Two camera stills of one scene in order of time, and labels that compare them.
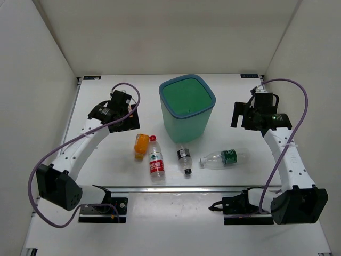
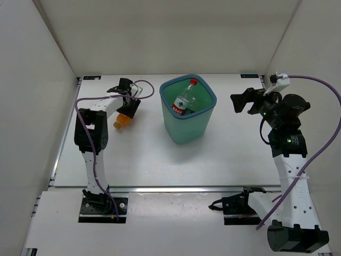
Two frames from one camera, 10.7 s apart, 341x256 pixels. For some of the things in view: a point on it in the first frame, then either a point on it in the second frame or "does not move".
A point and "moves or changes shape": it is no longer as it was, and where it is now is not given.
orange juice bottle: x=141 y=145 moves or changes shape
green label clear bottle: x=234 y=158 -> x=187 y=111
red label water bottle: x=156 y=161 -> x=187 y=101
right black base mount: x=239 y=210 does not move
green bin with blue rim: x=187 y=103 does not move
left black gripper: x=131 y=123 -> x=130 y=112
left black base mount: x=105 y=214 does not move
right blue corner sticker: x=249 y=76 does not move
